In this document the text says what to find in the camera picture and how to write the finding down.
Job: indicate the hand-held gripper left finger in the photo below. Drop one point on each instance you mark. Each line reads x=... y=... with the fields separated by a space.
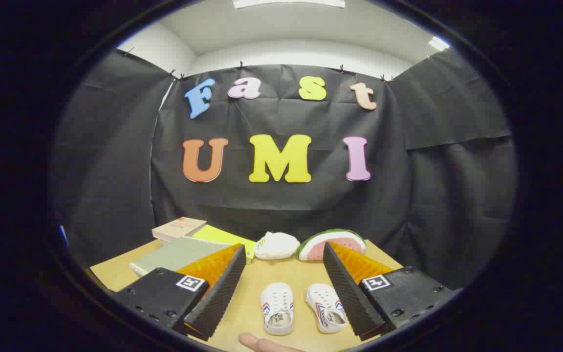
x=223 y=288

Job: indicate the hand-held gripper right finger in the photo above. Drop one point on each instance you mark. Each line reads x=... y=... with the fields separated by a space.
x=347 y=288

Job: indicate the white canvas shoe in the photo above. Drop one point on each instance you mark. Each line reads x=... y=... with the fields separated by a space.
x=277 y=300
x=324 y=300

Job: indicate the cream fabric storage box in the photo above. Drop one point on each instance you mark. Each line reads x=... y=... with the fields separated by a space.
x=179 y=254

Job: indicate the watermelon slice plush toy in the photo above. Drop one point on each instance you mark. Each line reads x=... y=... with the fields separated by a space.
x=333 y=243

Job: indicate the yellow book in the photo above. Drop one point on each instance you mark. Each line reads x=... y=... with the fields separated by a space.
x=220 y=237

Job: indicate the white plush toy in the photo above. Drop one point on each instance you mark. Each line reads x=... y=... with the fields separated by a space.
x=277 y=246

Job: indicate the beige book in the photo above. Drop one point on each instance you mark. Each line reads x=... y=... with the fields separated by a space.
x=179 y=228

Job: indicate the ceiling light panel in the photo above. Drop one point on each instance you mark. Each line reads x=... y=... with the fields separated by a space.
x=289 y=3
x=439 y=43

